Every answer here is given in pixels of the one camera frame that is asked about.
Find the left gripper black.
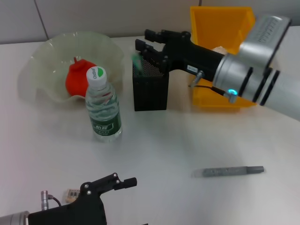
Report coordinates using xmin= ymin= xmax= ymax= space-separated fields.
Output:
xmin=28 ymin=172 xmax=138 ymax=225

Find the orange fruit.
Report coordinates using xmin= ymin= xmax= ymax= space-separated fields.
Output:
xmin=65 ymin=57 xmax=98 ymax=98

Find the grey marker pen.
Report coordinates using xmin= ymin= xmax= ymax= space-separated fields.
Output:
xmin=193 ymin=165 xmax=265 ymax=178

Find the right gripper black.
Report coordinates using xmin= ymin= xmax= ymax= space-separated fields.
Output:
xmin=135 ymin=29 xmax=226 ymax=82

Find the yellow plastic bin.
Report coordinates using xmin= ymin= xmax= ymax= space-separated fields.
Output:
xmin=189 ymin=6 xmax=258 ymax=109

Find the white paper ball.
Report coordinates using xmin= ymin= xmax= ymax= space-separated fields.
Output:
xmin=212 ymin=46 xmax=229 ymax=56

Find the beige eraser with barcode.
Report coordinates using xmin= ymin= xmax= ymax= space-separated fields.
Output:
xmin=65 ymin=188 xmax=82 ymax=203

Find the left gripper cable silver plug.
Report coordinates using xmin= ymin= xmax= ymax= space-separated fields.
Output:
xmin=41 ymin=190 xmax=62 ymax=210

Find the black mesh pen holder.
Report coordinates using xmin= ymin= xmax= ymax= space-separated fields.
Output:
xmin=131 ymin=51 xmax=170 ymax=112

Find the green utility knife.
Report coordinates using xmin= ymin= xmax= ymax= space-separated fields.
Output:
xmin=131 ymin=53 xmax=143 ymax=76

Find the clear water bottle green label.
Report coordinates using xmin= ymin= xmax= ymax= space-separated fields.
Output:
xmin=85 ymin=67 xmax=123 ymax=143

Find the wavy green glass fruit plate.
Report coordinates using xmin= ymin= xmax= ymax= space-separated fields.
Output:
xmin=18 ymin=31 xmax=125 ymax=104

